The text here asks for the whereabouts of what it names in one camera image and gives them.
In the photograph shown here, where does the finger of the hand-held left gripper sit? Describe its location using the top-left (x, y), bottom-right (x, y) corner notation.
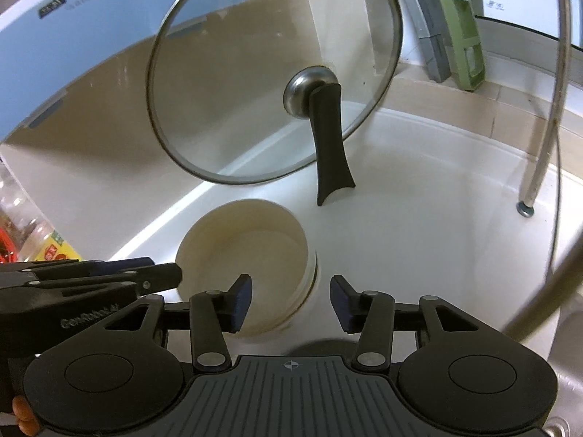
top-left (27, 263), bottom-right (184, 294)
top-left (0, 257), bottom-right (156, 279)

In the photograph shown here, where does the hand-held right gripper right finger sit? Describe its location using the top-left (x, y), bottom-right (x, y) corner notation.
top-left (330, 274), bottom-right (484, 370)

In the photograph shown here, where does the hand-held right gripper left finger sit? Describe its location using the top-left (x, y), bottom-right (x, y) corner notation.
top-left (102, 274), bottom-right (253, 373)

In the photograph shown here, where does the cream plastic bowl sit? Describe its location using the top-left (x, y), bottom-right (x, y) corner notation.
top-left (174, 199), bottom-right (315, 335)
top-left (255, 241), bottom-right (318, 342)

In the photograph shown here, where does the person's left hand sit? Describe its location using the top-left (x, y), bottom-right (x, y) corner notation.
top-left (11, 395), bottom-right (41, 437)

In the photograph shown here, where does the glass pot lid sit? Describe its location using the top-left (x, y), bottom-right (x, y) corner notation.
top-left (146, 0), bottom-right (404, 208)

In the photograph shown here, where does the stainless steel sink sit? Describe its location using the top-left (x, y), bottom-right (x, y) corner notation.
top-left (542, 300), bottom-right (583, 437)

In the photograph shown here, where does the soy sauce bottle red handle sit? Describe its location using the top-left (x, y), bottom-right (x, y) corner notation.
top-left (0, 155), bottom-right (85, 265)

